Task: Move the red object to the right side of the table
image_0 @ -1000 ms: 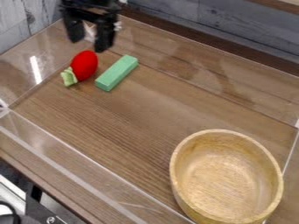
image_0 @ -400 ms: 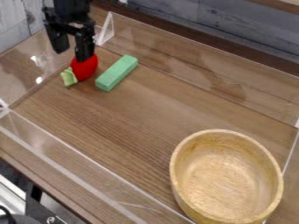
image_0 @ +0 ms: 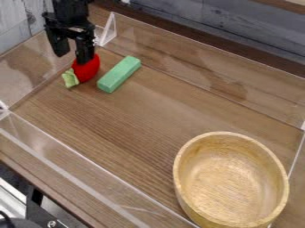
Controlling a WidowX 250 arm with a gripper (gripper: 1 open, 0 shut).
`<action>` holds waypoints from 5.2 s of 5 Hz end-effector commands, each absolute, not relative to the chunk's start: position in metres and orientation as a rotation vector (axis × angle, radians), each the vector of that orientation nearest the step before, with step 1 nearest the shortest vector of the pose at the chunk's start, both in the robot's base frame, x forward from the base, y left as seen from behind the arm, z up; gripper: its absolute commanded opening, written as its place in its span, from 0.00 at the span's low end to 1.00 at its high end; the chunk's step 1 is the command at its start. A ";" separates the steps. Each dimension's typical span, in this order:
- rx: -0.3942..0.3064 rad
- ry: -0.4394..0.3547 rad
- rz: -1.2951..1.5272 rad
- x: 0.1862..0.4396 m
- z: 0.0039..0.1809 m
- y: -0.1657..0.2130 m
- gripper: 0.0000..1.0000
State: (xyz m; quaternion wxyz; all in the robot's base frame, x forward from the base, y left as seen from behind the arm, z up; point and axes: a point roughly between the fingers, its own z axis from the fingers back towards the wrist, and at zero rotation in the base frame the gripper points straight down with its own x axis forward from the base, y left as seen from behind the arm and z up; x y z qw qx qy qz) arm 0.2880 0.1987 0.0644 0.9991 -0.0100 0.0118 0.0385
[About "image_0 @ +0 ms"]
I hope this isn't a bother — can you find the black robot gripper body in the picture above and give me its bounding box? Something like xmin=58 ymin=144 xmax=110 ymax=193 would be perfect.
xmin=42 ymin=0 xmax=98 ymax=39

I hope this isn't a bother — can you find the black cable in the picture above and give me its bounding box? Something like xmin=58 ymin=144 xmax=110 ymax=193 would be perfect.
xmin=0 ymin=209 xmax=16 ymax=228

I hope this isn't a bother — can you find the clear acrylic enclosure wall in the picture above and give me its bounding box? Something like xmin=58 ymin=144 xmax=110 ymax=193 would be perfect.
xmin=0 ymin=3 xmax=305 ymax=228

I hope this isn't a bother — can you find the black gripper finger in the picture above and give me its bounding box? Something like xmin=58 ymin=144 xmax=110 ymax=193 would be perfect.
xmin=75 ymin=32 xmax=95 ymax=65
xmin=46 ymin=28 xmax=71 ymax=57

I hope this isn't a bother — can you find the red plush strawberry toy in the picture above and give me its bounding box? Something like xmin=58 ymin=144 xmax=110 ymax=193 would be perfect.
xmin=62 ymin=54 xmax=100 ymax=88

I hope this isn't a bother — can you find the light wooden bowl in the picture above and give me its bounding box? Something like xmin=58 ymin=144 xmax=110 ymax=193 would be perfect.
xmin=173 ymin=131 xmax=289 ymax=228

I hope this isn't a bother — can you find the green rectangular block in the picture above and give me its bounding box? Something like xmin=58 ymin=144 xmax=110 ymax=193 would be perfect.
xmin=96 ymin=56 xmax=142 ymax=93

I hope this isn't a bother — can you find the black metal table mount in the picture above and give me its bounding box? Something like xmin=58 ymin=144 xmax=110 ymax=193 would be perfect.
xmin=27 ymin=185 xmax=86 ymax=228

